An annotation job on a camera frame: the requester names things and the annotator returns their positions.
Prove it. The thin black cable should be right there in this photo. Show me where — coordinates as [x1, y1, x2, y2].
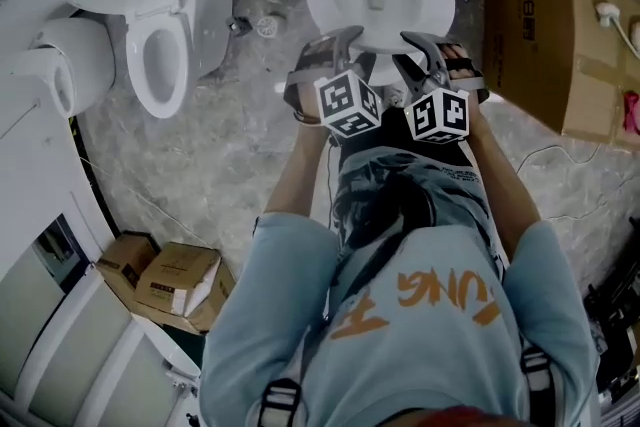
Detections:
[324, 134, 342, 231]

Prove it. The white cable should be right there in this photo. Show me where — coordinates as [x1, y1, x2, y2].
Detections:
[514, 142, 640, 221]

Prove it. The black and grey harness strap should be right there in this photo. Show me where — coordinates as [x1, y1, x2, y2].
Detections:
[257, 377, 301, 427]
[519, 349, 556, 396]

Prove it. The white framed glass cabinet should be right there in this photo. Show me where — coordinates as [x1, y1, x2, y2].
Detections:
[0, 214, 141, 427]

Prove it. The round floor drain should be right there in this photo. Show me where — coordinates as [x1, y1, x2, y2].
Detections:
[257, 14, 281, 39]

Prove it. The red ribbon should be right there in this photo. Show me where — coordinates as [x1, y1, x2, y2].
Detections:
[622, 89, 640, 136]

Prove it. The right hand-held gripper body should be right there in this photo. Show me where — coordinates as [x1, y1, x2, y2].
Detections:
[403, 64, 489, 145]

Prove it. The rounded white toilet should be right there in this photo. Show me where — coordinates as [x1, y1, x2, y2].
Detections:
[9, 17, 119, 119]

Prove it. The white foam insert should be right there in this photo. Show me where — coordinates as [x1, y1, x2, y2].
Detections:
[187, 259, 221, 316]

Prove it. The dark brown cardboard box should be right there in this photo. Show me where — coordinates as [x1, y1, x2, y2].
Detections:
[95, 232, 161, 291]

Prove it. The person's right hand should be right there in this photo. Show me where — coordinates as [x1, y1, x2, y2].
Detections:
[438, 42, 477, 82]

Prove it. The dark cluttered shelf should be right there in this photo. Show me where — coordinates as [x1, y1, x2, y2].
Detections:
[582, 259, 640, 416]

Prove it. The white hose with fittings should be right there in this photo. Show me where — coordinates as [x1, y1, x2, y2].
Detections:
[594, 2, 640, 51]

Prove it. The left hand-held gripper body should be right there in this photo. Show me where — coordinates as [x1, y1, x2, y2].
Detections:
[284, 37, 384, 138]

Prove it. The person's right forearm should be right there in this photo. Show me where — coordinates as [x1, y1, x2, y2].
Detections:
[467, 114, 541, 261]

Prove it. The person's left hand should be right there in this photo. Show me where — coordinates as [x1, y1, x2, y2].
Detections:
[298, 84, 321, 115]

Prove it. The large cardboard box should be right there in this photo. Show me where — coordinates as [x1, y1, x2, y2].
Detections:
[482, 0, 640, 149]

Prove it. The light brown cardboard box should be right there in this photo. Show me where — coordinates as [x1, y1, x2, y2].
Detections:
[134, 242, 236, 334]

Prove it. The light blue printed t-shirt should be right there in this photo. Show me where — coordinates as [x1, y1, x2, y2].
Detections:
[199, 149, 601, 427]

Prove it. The person's left forearm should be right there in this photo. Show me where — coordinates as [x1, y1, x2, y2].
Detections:
[264, 114, 341, 236]

